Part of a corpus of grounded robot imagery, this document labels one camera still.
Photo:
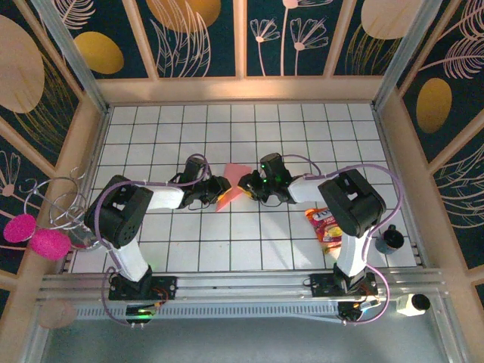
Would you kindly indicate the pink square paper sheet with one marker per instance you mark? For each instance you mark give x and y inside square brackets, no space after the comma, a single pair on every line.
[232,174]

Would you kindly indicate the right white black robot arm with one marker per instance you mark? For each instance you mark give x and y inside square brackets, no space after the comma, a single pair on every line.
[355,253]

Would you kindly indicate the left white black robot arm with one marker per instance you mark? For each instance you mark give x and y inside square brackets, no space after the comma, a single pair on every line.
[128,257]

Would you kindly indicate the red orange snack packet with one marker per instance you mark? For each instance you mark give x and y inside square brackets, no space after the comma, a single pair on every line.
[325,230]

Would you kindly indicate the dark mug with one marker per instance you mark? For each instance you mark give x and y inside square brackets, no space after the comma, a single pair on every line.
[389,240]

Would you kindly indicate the black electronics board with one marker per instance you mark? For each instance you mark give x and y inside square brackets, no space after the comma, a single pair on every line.
[140,314]
[351,312]

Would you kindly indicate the dark panel with flower stems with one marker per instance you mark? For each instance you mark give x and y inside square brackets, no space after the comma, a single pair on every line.
[287,45]

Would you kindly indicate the dark panel, gold circle, leaf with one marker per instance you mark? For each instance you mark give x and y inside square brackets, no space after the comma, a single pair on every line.
[185,45]

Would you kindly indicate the pink sponge ball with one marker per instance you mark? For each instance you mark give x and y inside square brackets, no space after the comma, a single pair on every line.
[19,228]
[51,245]

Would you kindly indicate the dark panel, pale oval, yellow lines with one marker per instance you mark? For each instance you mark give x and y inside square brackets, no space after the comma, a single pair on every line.
[370,49]

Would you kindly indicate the dark panel with gold oval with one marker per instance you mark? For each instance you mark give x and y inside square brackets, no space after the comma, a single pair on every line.
[98,53]

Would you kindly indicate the dark panel, pink flower outline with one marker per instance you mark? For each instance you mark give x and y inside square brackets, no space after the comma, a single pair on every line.
[15,181]

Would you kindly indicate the round wooden disc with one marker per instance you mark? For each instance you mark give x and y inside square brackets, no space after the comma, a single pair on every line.
[56,314]

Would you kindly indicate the dark panel, pale leaf outlines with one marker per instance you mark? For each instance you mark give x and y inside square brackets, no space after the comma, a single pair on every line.
[465,196]

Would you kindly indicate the dark panel, feather, gold oval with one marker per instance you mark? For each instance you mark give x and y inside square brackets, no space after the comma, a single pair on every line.
[446,75]

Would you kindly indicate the dark panel, large pale oval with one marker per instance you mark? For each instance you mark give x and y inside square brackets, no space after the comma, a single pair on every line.
[22,75]

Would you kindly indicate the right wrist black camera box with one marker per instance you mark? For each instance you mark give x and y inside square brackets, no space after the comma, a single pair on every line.
[275,166]

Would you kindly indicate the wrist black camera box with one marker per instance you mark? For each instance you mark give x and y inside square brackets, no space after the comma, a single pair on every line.
[275,166]
[196,167]

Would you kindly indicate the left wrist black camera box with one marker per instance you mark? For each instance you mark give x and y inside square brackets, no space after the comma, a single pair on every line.
[196,167]

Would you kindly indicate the aluminium mounting rail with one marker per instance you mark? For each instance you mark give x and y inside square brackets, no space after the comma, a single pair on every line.
[242,287]

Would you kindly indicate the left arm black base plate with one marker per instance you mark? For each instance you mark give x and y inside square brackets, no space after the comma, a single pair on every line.
[166,287]

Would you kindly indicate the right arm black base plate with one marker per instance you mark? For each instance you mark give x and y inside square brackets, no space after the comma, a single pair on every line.
[321,285]

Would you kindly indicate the small white camera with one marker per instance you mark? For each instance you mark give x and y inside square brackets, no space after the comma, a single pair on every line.
[408,304]

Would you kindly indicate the aluminium frame post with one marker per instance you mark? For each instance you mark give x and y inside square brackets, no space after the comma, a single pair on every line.
[401,56]
[75,64]

